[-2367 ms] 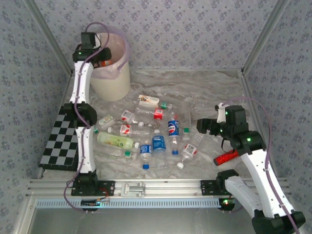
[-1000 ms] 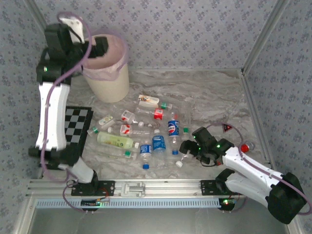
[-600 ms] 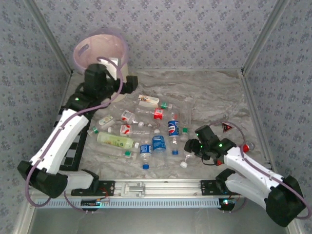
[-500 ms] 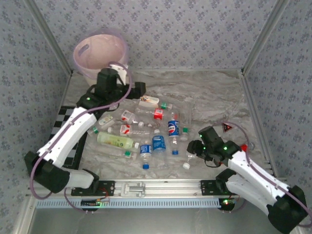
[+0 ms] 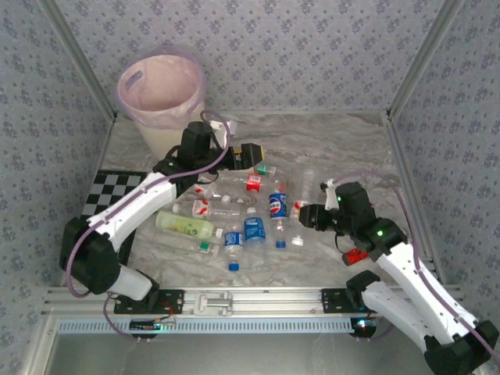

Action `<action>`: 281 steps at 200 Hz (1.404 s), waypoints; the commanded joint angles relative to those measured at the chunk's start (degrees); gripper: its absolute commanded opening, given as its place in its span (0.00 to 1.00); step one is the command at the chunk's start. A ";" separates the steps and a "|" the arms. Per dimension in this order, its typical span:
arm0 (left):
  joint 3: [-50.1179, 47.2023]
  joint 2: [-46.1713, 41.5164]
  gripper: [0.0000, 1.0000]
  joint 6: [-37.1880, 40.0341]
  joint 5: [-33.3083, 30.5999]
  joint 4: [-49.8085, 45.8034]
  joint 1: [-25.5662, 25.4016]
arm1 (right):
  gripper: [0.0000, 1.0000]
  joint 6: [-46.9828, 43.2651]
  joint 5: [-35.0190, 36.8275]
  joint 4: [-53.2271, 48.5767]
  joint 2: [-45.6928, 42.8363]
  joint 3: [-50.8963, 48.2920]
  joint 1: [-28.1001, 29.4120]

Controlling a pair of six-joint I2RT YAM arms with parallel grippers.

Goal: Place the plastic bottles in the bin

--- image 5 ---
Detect small blue label bottle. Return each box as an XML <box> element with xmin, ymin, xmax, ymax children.
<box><xmin>223</xmin><ymin>230</ymin><xmax>245</xmax><ymax>273</ymax></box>

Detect wide blue label bottle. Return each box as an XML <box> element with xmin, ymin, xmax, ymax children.
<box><xmin>242</xmin><ymin>206</ymin><xmax>268</xmax><ymax>251</ymax></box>

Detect green tea bottle white cap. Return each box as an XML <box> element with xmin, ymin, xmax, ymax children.
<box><xmin>155</xmin><ymin>210</ymin><xmax>224</xmax><ymax>240</ymax></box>

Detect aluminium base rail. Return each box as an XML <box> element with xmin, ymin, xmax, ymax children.
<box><xmin>41</xmin><ymin>286</ymin><xmax>468</xmax><ymax>316</ymax></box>

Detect grey metal rail bracket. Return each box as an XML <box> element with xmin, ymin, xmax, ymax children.
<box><xmin>194</xmin><ymin>291</ymin><xmax>234</xmax><ymax>316</ymax></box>

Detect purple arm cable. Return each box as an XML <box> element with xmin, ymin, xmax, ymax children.
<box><xmin>331</xmin><ymin>170</ymin><xmax>500</xmax><ymax>364</ymax></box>
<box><xmin>64</xmin><ymin>109</ymin><xmax>232</xmax><ymax>343</ymax></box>

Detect plain clear plastic bottle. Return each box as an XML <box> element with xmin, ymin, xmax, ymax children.
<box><xmin>299</xmin><ymin>167</ymin><xmax>318</xmax><ymax>204</ymax></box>

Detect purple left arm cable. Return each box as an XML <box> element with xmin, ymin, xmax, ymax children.
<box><xmin>64</xmin><ymin>109</ymin><xmax>232</xmax><ymax>343</ymax></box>

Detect red-capped red label bottle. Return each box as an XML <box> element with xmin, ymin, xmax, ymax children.
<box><xmin>218</xmin><ymin>173</ymin><xmax>288</xmax><ymax>195</ymax></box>

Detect clear bottle green band label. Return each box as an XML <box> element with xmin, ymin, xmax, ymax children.
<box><xmin>150</xmin><ymin>238</ymin><xmax>221</xmax><ymax>259</ymax></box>

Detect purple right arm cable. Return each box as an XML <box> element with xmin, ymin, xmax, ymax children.
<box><xmin>331</xmin><ymin>170</ymin><xmax>500</xmax><ymax>364</ymax></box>

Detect aluminium frame post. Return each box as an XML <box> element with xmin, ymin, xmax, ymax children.
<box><xmin>38</xmin><ymin>0</ymin><xmax>118</xmax><ymax>120</ymax></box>
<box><xmin>385</xmin><ymin>0</ymin><xmax>468</xmax><ymax>120</ymax></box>

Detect clear bottle red white label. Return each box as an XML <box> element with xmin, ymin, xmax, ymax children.
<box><xmin>171</xmin><ymin>198</ymin><xmax>242</xmax><ymax>220</ymax></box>
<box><xmin>192</xmin><ymin>180</ymin><xmax>235</xmax><ymax>205</ymax></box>

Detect cream plastic waste bin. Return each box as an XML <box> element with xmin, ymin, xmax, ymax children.
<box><xmin>116</xmin><ymin>54</ymin><xmax>208</xmax><ymax>163</ymax></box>

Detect grey slotted cable duct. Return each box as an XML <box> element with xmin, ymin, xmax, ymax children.
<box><xmin>57</xmin><ymin>316</ymin><xmax>355</xmax><ymax>335</ymax></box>

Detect small circuit board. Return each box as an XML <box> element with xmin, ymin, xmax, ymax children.
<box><xmin>129</xmin><ymin>318</ymin><xmax>164</xmax><ymax>332</ymax></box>
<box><xmin>349</xmin><ymin>316</ymin><xmax>379</xmax><ymax>338</ymax></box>

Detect clear bottle small red label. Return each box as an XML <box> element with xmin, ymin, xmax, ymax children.
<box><xmin>289</xmin><ymin>199</ymin><xmax>310</xmax><ymax>248</ymax></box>

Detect Pepsi bottle blue cap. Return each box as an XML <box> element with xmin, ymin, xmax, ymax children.
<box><xmin>267</xmin><ymin>190</ymin><xmax>291</xmax><ymax>250</ymax></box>

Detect black grey checkerboard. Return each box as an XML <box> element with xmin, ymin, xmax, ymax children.
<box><xmin>80</xmin><ymin>170</ymin><xmax>149</xmax><ymax>270</ymax></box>

